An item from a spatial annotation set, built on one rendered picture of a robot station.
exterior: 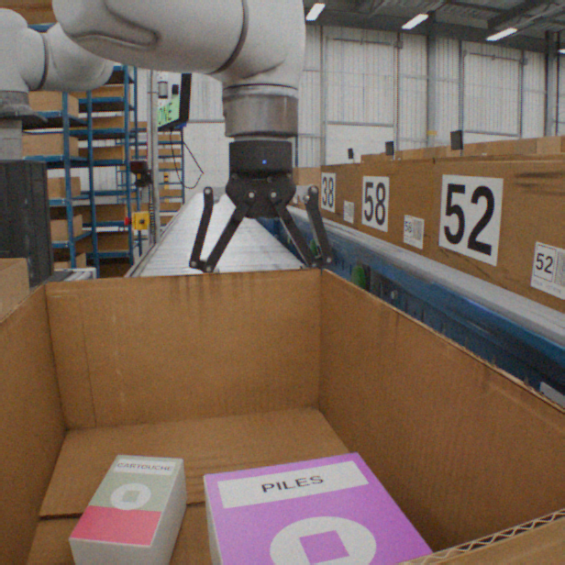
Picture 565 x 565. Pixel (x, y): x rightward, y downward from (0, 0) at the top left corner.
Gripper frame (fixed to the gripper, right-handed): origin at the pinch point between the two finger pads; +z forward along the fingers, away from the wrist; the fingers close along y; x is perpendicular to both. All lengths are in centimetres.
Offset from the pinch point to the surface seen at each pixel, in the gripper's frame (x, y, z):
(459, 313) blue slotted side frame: 7.8, -22.9, -0.4
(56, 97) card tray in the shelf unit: -166, 76, -55
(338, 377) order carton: 14.5, -6.1, 3.5
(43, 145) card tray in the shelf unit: -166, 83, -33
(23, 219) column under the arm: -59, 52, -7
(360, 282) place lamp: -26.1, -21.5, 3.4
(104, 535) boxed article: 32.6, 13.8, 5.4
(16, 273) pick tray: -42, 49, 3
